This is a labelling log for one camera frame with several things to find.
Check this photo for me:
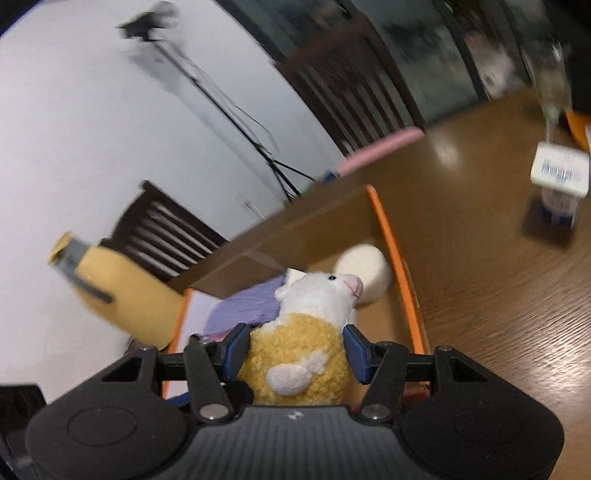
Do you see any pink chair cushion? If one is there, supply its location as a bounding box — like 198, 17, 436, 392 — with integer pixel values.
336, 128, 424, 177

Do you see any red cardboard box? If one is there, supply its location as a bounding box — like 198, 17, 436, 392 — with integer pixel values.
161, 185, 432, 407

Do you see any yellow thermos jug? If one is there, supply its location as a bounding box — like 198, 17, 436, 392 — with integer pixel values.
48, 231, 185, 349

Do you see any black studio light on stand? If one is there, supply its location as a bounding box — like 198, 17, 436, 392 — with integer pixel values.
117, 1, 319, 202

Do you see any orange and white tube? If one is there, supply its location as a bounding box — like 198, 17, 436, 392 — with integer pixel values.
566, 111, 591, 151

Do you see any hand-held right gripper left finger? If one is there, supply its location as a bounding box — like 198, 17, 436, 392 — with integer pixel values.
104, 323, 252, 422

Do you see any dark framed sliding glass door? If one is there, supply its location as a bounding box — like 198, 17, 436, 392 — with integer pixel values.
217, 0, 536, 125

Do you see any white round puff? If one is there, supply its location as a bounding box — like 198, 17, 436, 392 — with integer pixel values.
333, 244, 393, 306

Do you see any purple knit drawstring pouch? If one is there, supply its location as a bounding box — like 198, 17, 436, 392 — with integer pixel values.
203, 277, 289, 340

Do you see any yellow and white plush sheep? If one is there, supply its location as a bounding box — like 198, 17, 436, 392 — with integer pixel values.
236, 272, 364, 407

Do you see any clear drinking glass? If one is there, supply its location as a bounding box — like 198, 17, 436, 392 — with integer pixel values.
522, 39, 575, 130

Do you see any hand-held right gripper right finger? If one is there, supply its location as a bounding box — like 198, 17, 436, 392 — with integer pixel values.
342, 324, 490, 422

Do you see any dark wooden slatted chair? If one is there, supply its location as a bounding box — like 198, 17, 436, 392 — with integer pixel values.
99, 181, 230, 283
274, 21, 426, 158

